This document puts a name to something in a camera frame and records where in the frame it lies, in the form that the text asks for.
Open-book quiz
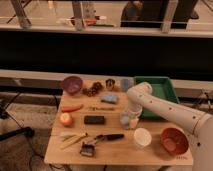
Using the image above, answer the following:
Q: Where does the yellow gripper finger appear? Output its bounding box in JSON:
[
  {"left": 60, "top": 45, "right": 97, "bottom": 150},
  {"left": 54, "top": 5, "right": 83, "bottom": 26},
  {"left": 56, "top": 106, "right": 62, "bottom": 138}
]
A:
[{"left": 130, "top": 118, "right": 139, "bottom": 129}]

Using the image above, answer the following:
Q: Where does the light blue cup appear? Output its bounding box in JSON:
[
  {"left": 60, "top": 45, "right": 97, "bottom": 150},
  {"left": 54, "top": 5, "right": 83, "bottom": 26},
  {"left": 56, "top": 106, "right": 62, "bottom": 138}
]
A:
[{"left": 120, "top": 79, "right": 133, "bottom": 92}]

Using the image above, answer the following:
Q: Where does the purple bowl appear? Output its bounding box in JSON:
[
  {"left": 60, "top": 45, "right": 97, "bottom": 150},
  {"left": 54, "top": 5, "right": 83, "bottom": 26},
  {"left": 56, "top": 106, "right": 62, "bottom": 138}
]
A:
[{"left": 61, "top": 76, "right": 83, "bottom": 95}]

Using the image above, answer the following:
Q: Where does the small metal cup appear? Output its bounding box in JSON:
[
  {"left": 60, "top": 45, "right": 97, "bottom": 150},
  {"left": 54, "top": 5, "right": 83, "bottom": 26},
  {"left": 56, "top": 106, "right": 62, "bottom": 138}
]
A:
[{"left": 105, "top": 79, "right": 115, "bottom": 91}]

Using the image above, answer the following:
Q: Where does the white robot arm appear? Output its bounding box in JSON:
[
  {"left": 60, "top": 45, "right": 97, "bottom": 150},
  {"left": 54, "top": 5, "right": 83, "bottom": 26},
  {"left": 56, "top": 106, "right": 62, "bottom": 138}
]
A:
[{"left": 126, "top": 82, "right": 213, "bottom": 171}]

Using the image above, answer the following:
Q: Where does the red bowl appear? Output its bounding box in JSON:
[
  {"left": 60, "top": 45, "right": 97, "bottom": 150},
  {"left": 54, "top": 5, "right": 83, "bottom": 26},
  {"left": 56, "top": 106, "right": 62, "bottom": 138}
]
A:
[{"left": 160, "top": 128, "right": 189, "bottom": 156}]

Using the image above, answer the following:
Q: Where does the orange apple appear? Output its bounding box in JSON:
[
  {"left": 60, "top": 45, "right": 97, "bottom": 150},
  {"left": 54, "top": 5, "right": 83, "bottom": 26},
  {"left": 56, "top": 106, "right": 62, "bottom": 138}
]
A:
[{"left": 60, "top": 113, "right": 73, "bottom": 127}]

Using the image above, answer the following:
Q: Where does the black rectangular block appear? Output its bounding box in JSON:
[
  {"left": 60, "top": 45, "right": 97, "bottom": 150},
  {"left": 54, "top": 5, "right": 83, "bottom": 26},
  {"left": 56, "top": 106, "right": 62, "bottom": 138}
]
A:
[{"left": 84, "top": 116, "right": 105, "bottom": 125}]

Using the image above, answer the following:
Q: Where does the orange carrot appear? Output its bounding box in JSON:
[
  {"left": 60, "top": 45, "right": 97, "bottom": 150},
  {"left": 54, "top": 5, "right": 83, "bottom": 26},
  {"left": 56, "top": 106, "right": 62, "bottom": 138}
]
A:
[{"left": 61, "top": 104, "right": 83, "bottom": 113}]

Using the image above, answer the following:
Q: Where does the green plastic tray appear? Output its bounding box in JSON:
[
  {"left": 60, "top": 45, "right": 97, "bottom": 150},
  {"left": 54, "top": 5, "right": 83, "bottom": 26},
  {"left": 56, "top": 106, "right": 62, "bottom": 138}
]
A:
[{"left": 134, "top": 76, "right": 179, "bottom": 120}]

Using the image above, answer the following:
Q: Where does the light blue towel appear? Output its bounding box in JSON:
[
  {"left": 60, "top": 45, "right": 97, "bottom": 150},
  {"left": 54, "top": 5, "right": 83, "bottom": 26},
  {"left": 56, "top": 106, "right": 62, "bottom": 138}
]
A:
[{"left": 120, "top": 112, "right": 130, "bottom": 130}]

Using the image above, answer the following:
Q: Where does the blue sponge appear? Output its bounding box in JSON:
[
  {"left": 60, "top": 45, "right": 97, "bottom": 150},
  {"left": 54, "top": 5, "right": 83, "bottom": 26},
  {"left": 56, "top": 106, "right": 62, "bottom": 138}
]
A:
[{"left": 100, "top": 93, "right": 118, "bottom": 104}]

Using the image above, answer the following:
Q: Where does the small metal utensil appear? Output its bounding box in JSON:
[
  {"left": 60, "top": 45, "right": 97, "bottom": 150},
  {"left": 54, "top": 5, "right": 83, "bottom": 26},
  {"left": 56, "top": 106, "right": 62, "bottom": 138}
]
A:
[{"left": 88, "top": 106, "right": 115, "bottom": 111}]

